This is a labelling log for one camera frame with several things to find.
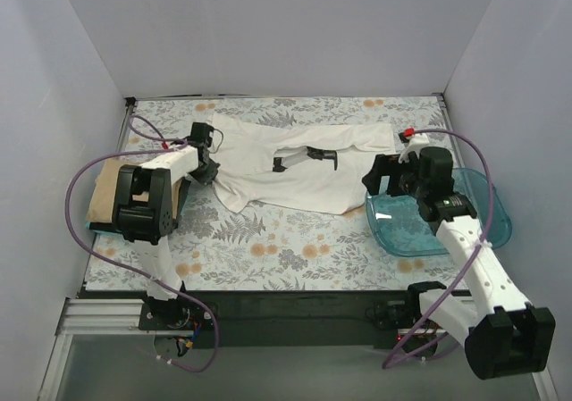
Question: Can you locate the white t shirt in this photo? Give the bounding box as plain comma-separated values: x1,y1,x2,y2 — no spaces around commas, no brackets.
210,114,395,214

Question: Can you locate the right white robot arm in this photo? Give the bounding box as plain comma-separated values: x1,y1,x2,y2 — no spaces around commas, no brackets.
362,146,556,380

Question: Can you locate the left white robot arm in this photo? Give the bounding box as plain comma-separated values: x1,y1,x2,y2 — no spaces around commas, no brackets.
112,122,219,330

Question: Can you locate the teal transparent plastic tray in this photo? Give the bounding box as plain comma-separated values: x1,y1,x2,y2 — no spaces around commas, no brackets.
365,167,517,257

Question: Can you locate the floral patterned table mat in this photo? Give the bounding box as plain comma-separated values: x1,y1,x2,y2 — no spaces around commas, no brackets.
82,96,505,292

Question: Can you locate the folded beige t shirt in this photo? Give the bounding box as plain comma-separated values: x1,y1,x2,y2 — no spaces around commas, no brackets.
86,159,189,222

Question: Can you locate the folded teal black t shirt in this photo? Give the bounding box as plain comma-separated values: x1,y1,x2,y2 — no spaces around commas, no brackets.
86,221,122,235

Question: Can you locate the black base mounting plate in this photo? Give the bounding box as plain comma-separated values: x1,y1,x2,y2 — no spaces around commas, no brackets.
139,290,416,349

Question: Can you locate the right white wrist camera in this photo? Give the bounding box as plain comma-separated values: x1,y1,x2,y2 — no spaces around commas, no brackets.
399,128,430,163

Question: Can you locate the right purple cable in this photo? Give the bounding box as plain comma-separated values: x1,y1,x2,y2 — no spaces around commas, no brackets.
383,128,500,371

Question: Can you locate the aluminium front frame rail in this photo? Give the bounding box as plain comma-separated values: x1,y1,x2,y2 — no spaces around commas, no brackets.
39,291,557,400

